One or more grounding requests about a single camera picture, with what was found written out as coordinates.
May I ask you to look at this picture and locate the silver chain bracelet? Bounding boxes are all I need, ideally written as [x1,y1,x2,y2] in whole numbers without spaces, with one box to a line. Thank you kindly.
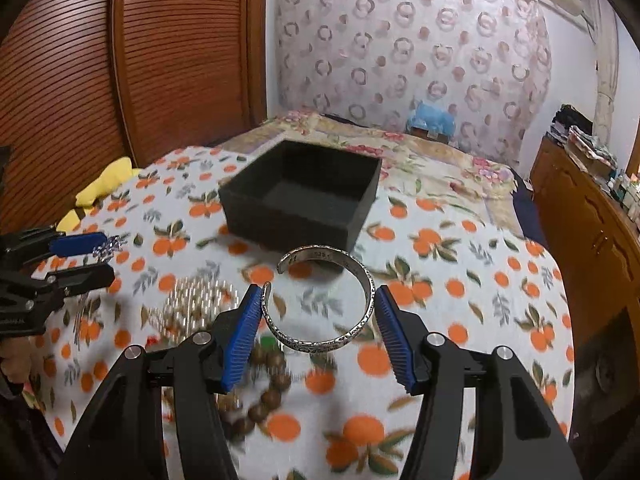
[92,234,129,264]

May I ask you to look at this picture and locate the white pearl necklace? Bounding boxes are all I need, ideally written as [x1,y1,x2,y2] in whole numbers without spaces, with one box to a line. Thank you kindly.
[150,276,241,346]

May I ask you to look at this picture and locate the brown wooden bead bracelet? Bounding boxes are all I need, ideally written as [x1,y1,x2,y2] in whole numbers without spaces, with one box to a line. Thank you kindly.
[214,343,294,443]

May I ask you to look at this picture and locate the silver cuff bangle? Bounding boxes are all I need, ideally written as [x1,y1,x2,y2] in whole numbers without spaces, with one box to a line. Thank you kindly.
[262,245,375,354]

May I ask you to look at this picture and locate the black jewelry box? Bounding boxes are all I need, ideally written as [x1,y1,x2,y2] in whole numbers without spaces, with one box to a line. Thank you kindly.
[218,140,382,252]

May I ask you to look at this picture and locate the left human hand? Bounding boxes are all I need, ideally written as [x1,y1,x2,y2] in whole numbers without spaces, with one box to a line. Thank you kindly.
[1,336,40,404]

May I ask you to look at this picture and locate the yellow plush toy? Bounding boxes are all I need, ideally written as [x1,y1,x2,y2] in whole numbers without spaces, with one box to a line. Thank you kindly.
[56,157,141,234]

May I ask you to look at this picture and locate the orange print cloth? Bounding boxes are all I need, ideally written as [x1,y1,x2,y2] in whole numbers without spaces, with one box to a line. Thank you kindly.
[34,148,574,479]

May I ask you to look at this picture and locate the brown louvered wardrobe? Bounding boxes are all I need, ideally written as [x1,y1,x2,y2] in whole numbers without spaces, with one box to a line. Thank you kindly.
[1,0,267,232]

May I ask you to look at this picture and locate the floral bed blanket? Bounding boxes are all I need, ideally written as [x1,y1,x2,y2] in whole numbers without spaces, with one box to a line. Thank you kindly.
[221,112,523,236]

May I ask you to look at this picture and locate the wooden sideboard cabinet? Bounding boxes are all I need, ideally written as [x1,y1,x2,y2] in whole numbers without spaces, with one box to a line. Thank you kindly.
[530,136,639,405]

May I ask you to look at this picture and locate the blue tissue box cover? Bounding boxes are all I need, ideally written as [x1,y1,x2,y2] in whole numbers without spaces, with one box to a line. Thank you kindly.
[406,102,456,144]

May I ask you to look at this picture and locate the bottles on sideboard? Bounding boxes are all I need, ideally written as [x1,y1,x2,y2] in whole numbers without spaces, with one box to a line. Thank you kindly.
[608,172,639,231]

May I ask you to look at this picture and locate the pile of folded clothes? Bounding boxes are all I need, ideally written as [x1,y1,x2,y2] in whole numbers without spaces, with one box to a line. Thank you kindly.
[547,104,617,181]

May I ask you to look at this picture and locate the circle pattern curtain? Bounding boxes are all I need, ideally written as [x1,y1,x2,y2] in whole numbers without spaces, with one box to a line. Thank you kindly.
[276,0,551,167]

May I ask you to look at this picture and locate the beige wrapped pipe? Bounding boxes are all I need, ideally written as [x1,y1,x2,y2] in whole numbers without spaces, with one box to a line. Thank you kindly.
[589,0,620,145]

